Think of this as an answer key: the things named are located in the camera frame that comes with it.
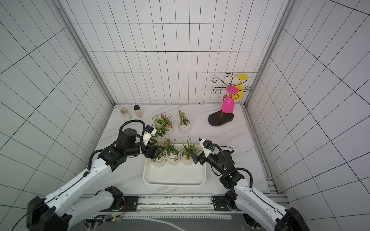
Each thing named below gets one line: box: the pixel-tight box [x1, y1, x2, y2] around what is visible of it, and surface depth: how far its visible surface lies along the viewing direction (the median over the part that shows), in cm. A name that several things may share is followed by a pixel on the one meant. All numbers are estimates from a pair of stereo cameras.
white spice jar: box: [119, 106, 133, 122], surface depth 106 cm
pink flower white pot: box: [151, 148, 167, 168], surface depth 83 cm
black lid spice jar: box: [133, 104, 144, 119], surface depth 108 cm
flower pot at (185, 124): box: [176, 104, 192, 134], surface depth 99 cm
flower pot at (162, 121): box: [149, 107, 173, 132], surface depth 94 cm
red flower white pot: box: [163, 138, 183, 166], surface depth 85 cm
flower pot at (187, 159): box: [180, 134, 202, 167], surface depth 81 cm
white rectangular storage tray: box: [142, 159, 207, 187], surface depth 83 cm
